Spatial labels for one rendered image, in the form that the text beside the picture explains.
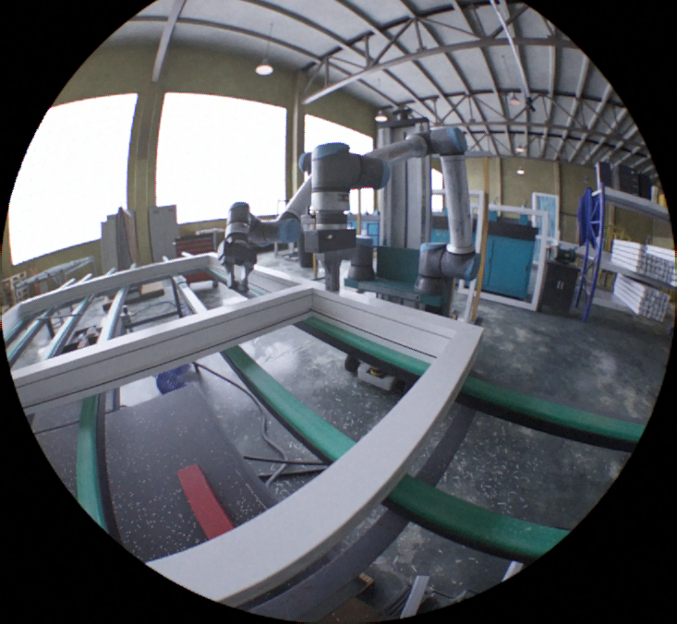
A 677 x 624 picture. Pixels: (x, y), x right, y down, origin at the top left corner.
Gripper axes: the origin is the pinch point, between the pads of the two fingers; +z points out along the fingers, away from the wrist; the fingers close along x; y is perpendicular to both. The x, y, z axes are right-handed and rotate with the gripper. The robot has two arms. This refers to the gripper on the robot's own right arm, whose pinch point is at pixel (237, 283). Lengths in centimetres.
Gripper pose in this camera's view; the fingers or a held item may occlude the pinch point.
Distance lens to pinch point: 74.2
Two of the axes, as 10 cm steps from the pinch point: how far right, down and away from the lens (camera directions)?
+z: 2.2, 8.8, -4.1
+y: 7.4, -4.2, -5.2
